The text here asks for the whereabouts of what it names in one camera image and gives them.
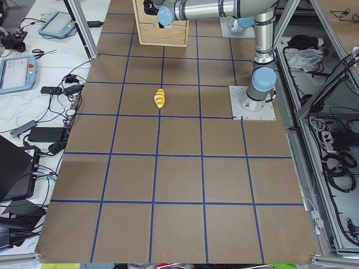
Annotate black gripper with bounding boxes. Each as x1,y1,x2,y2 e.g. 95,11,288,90
143,0,164,29

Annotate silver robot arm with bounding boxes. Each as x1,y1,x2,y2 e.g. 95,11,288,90
144,0,278,112
227,16,255,33

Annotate light wooden drawer cabinet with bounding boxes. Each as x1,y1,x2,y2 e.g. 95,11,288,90
132,0,189,47

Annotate toy bread roll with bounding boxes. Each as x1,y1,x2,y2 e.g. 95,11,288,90
154,89,165,109

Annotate upper teach pendant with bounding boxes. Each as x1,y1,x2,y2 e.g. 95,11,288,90
38,11,75,39

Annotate teach pendant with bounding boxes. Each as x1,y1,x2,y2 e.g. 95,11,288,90
1,55,37,94
38,11,75,39

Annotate black scissors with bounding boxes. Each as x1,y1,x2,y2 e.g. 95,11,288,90
31,49,57,59

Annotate black cloth bundle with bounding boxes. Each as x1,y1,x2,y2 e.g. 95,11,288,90
287,34,319,50

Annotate crumpled white cloth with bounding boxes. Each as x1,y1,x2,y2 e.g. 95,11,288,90
288,48,324,72

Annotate lower teach pendant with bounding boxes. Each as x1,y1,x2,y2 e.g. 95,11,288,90
1,55,37,94

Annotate black power adapter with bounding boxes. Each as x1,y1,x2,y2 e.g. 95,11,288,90
28,127,64,142

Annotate black laptop computer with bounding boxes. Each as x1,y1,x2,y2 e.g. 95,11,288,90
1,137,40,202

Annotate white power strip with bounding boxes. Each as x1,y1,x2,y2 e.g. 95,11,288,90
316,122,336,153

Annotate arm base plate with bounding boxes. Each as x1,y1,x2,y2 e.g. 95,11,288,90
229,86,276,121
220,16,255,39

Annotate aluminium frame post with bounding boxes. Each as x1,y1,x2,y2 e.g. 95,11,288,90
63,0,98,62

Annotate coiled black cables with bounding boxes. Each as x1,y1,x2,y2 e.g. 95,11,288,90
321,155,357,194

